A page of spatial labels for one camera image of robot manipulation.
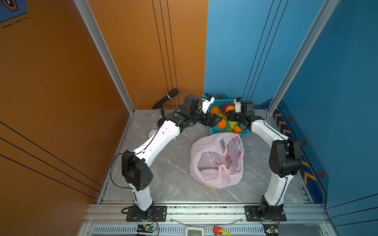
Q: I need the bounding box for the pink dragon fruit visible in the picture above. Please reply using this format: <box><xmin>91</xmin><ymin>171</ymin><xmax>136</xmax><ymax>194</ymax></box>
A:
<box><xmin>221</xmin><ymin>102</ymin><xmax>234</xmax><ymax>115</ymax></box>

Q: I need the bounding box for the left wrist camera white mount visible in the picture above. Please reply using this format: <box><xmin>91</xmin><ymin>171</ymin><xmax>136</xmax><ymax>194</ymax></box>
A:
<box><xmin>201</xmin><ymin>93</ymin><xmax>215</xmax><ymax>114</ymax></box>

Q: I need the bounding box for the white display device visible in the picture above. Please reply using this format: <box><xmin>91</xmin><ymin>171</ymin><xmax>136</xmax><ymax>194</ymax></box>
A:
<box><xmin>185</xmin><ymin>226</ymin><xmax>204</xmax><ymax>236</ymax></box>

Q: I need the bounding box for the orange tangerine fruit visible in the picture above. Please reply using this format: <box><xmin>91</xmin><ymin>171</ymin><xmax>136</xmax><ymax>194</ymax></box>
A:
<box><xmin>217</xmin><ymin>119</ymin><xmax>227</xmax><ymax>129</ymax></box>

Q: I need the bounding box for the pink plastic bag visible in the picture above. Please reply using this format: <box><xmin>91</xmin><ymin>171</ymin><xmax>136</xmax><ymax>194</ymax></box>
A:
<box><xmin>190</xmin><ymin>133</ymin><xmax>245</xmax><ymax>190</ymax></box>

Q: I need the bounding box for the white round alarm clock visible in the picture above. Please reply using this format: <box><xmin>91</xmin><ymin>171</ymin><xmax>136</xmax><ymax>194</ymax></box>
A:
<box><xmin>148</xmin><ymin>130</ymin><xmax>157</xmax><ymax>138</ymax></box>

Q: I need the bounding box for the black microphone on stand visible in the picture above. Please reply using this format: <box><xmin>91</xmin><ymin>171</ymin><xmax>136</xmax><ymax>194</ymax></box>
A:
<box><xmin>152</xmin><ymin>88</ymin><xmax>179</xmax><ymax>118</ymax></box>

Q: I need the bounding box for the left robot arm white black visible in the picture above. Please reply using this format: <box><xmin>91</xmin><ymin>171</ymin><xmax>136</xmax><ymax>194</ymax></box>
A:
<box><xmin>121</xmin><ymin>93</ymin><xmax>221</xmax><ymax>218</ymax></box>

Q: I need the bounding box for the teal plastic basket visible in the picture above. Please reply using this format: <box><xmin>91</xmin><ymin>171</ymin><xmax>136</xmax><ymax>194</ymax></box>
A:
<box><xmin>208</xmin><ymin>99</ymin><xmax>250</xmax><ymax>136</ymax></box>

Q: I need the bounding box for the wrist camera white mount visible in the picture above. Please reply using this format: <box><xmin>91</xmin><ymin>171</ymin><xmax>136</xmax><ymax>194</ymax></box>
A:
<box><xmin>201</xmin><ymin>93</ymin><xmax>215</xmax><ymax>114</ymax></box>
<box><xmin>234</xmin><ymin>97</ymin><xmax>242</xmax><ymax>113</ymax></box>

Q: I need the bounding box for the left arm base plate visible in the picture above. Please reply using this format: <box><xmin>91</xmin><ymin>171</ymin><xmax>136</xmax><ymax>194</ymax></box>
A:
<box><xmin>126</xmin><ymin>206</ymin><xmax>167</xmax><ymax>222</ymax></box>

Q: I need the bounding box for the red yellow button box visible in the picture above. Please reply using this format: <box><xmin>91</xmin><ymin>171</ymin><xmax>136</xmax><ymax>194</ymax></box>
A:
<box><xmin>213</xmin><ymin>226</ymin><xmax>231</xmax><ymax>236</ymax></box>

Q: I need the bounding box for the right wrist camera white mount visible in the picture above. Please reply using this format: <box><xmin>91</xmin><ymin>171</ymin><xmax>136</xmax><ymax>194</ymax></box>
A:
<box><xmin>234</xmin><ymin>97</ymin><xmax>242</xmax><ymax>113</ymax></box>

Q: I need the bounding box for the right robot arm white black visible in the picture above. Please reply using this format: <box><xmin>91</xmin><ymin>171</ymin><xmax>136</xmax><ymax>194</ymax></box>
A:
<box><xmin>225</xmin><ymin>98</ymin><xmax>302</xmax><ymax>222</ymax></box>

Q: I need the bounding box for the green circuit board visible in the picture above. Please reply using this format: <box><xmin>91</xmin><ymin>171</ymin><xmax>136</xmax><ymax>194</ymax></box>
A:
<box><xmin>136</xmin><ymin>224</ymin><xmax>158</xmax><ymax>236</ymax></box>

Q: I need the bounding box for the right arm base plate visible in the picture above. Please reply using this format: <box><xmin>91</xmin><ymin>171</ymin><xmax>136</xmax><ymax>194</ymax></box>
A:
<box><xmin>244</xmin><ymin>204</ymin><xmax>287</xmax><ymax>222</ymax></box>

